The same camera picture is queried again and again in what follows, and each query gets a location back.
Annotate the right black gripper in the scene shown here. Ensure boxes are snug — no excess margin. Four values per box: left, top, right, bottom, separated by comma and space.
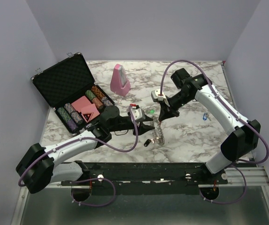
158, 90, 192, 121

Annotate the blue tag key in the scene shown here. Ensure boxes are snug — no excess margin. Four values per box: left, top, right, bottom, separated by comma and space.
202, 113, 211, 121

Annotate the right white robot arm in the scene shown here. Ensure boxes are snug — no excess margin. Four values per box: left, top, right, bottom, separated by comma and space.
153, 68, 261, 184

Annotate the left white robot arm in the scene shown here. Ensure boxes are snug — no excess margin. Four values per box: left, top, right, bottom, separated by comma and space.
15, 105, 154, 194

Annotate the green tag key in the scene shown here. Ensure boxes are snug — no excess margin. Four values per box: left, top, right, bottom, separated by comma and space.
147, 109, 155, 114

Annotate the black tag key centre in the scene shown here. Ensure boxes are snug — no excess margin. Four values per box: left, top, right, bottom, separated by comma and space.
144, 139, 156, 147

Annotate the pink metronome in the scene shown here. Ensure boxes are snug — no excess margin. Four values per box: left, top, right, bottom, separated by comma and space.
110, 64, 131, 97

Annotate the black poker chip case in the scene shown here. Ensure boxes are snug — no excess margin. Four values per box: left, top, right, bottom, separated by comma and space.
31, 52, 115, 135

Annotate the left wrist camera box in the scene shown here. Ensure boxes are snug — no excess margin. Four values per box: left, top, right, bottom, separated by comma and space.
130, 104, 146, 123

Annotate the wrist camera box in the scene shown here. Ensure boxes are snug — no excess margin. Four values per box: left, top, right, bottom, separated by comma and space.
130, 104, 146, 123
151, 89, 169, 106

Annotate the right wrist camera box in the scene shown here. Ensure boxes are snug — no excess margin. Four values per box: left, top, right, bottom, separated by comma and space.
151, 89, 169, 106

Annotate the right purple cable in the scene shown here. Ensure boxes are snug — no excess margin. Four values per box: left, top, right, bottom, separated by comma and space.
160, 60, 269, 204

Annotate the purple cable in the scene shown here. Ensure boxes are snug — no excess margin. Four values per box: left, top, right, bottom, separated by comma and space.
160, 60, 269, 204
18, 106, 140, 207

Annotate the black front mounting rail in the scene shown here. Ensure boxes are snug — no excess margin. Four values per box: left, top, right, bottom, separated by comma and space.
61, 162, 228, 195

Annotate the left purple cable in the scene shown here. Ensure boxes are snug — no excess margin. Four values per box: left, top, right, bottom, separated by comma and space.
18, 106, 140, 207

